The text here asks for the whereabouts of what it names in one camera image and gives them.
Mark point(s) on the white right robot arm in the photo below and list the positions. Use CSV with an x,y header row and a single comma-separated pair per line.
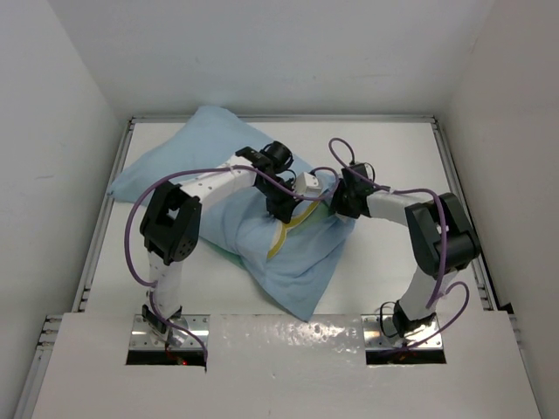
x,y
442,238

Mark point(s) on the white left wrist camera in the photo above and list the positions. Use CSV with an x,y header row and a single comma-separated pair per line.
x,y
307,185

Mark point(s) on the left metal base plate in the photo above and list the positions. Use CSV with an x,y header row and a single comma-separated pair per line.
x,y
144,337

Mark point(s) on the blue and green pillowcase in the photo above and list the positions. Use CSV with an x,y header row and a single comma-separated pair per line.
x,y
299,274

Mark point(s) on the cream quilted pillow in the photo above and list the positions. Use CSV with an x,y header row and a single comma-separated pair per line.
x,y
283,229

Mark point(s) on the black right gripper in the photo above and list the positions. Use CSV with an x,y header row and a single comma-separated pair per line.
x,y
337,204

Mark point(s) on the white front cover board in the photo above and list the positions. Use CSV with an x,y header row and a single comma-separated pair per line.
x,y
271,367

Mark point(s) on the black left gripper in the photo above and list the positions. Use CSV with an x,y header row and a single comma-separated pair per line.
x,y
283,209

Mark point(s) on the metal base plate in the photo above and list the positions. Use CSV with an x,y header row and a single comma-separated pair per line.
x,y
425,337
144,337

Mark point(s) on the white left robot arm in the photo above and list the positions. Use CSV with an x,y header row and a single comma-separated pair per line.
x,y
171,224

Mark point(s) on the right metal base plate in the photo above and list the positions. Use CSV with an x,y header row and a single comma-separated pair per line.
x,y
425,337

